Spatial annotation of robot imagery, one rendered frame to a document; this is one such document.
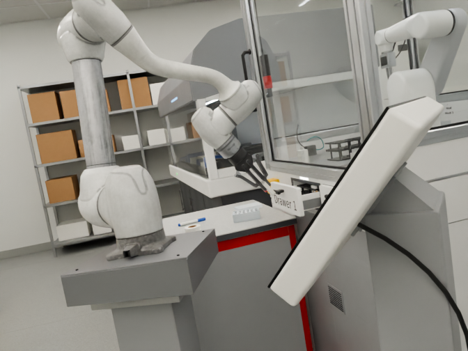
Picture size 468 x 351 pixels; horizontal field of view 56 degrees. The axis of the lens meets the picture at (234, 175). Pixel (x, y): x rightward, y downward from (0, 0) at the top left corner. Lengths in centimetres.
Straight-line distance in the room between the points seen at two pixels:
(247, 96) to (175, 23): 447
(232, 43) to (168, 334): 170
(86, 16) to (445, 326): 129
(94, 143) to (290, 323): 115
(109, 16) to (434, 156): 109
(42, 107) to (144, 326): 435
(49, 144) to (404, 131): 516
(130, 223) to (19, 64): 488
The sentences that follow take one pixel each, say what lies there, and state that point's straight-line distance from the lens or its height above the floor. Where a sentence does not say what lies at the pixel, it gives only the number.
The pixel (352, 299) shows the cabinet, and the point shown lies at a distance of 172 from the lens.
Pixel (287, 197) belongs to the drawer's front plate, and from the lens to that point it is 178.
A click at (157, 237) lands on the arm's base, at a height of 89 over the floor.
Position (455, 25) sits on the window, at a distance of 156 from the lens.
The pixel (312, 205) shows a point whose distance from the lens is 173.
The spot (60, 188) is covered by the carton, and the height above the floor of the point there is 78.
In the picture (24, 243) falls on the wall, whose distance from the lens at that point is 623.
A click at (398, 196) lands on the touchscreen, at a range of 78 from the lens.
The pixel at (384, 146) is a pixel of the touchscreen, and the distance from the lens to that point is 58.
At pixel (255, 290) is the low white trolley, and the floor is 48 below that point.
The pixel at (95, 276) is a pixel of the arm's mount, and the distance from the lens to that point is 136.
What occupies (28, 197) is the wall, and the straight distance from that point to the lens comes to 611.
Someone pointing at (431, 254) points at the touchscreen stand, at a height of 95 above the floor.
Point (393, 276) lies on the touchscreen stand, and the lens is 81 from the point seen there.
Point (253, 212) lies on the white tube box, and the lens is 202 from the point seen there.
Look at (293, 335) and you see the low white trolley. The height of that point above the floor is 23.
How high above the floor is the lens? 121
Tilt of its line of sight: 7 degrees down
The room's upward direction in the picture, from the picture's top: 9 degrees counter-clockwise
